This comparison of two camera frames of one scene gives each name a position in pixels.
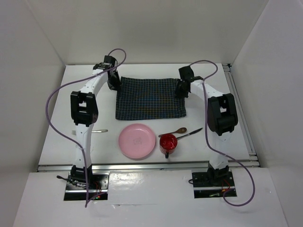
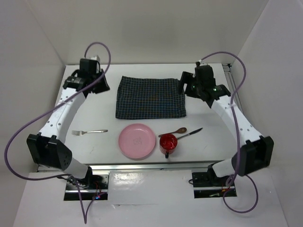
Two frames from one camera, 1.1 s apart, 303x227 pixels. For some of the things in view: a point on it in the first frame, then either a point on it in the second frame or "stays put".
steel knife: x=180 y=137 stays put
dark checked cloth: x=148 y=98 stays put
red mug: x=168 y=144 stays put
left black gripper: x=116 y=86 to x=104 y=87
